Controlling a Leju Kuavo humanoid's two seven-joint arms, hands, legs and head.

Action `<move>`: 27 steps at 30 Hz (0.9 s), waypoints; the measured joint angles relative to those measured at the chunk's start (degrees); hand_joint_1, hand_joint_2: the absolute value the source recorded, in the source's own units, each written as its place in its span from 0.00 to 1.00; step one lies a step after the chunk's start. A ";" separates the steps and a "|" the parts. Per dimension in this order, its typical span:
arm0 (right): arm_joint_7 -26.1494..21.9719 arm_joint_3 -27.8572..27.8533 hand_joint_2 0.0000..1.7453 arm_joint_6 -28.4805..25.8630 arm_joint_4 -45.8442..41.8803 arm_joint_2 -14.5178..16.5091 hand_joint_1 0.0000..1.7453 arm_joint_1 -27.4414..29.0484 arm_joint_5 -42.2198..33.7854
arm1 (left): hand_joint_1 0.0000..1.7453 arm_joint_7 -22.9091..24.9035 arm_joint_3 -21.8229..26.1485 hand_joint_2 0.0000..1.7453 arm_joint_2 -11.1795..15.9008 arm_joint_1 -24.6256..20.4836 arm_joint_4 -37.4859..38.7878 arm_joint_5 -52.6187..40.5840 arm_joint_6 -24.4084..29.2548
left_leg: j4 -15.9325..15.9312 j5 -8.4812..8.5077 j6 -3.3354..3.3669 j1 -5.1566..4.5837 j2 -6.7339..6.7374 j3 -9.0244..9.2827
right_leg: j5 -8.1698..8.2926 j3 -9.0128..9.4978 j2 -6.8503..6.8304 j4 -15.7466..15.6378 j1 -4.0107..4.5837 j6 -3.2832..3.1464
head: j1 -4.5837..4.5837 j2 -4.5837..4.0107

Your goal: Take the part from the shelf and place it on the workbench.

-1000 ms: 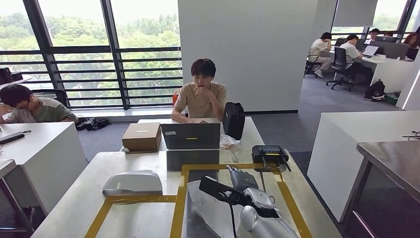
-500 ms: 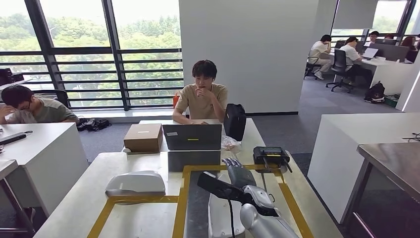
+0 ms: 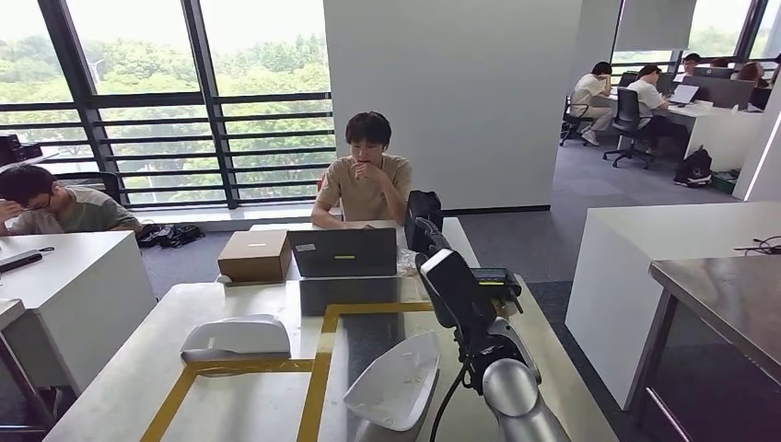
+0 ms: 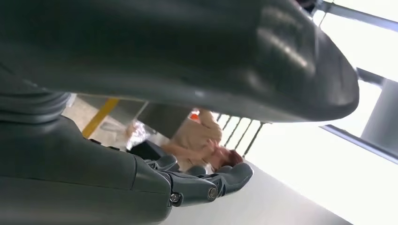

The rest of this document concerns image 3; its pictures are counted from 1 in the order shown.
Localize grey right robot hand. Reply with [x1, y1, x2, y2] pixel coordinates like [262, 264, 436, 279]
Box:
[414, 217, 543, 391]

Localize white curved plastic car part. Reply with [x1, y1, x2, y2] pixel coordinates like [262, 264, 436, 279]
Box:
[343, 331, 442, 433]

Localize black remote controller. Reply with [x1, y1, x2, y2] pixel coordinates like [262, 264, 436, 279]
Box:
[470, 267, 525, 315]

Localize white table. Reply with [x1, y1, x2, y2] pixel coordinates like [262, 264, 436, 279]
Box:
[0, 230, 158, 397]
[0, 297, 59, 437]
[564, 201, 781, 411]

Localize clear plastic bag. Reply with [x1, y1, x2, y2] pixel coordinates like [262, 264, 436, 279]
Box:
[395, 249, 424, 277]

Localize black bag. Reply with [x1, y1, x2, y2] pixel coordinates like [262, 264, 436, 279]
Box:
[404, 190, 446, 254]
[134, 223, 205, 250]

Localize grey laptop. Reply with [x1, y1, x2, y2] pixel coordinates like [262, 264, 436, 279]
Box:
[286, 227, 399, 279]

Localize seated person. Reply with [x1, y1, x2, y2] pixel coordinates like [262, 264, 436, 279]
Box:
[673, 52, 703, 84]
[626, 64, 690, 155]
[737, 61, 771, 91]
[0, 164, 143, 238]
[568, 61, 614, 147]
[309, 110, 414, 230]

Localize black office chair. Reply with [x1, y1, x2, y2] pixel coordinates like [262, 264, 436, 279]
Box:
[54, 171, 123, 205]
[602, 87, 655, 170]
[559, 96, 592, 147]

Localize black backpack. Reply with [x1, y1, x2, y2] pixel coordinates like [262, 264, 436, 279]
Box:
[673, 145, 714, 189]

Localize small green crate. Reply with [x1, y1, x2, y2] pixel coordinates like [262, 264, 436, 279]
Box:
[710, 170, 740, 195]

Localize cardboard box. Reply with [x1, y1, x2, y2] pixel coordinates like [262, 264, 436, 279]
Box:
[216, 228, 294, 285]

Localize white office desk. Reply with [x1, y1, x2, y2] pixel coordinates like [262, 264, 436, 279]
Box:
[607, 100, 767, 173]

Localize grey roller blind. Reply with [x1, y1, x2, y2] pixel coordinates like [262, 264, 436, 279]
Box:
[612, 0, 698, 53]

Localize black window railing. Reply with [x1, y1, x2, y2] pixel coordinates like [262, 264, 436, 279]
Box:
[0, 91, 337, 209]

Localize black boxes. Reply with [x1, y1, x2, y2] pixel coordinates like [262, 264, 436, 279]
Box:
[0, 134, 44, 165]

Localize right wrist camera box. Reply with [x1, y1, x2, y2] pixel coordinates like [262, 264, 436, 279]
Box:
[417, 249, 498, 333]

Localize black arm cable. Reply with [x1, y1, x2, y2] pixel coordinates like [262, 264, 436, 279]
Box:
[428, 359, 471, 442]

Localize steel workbench, yellow tape frame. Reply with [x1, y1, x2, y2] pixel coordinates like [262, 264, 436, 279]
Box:
[42, 218, 621, 442]

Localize grey device with cable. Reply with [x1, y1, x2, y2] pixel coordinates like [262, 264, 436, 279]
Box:
[0, 247, 56, 274]

